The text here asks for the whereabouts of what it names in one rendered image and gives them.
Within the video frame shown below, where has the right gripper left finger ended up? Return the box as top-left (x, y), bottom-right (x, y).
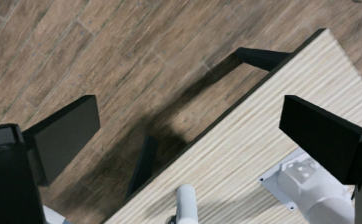
top-left (0, 95), bottom-right (101, 224)

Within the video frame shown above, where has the white plastic bottle with blue cap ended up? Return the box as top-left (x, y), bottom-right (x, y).
top-left (176, 184), bottom-right (198, 224)

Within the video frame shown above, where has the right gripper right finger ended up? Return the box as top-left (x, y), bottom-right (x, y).
top-left (278, 95), bottom-right (362, 224)

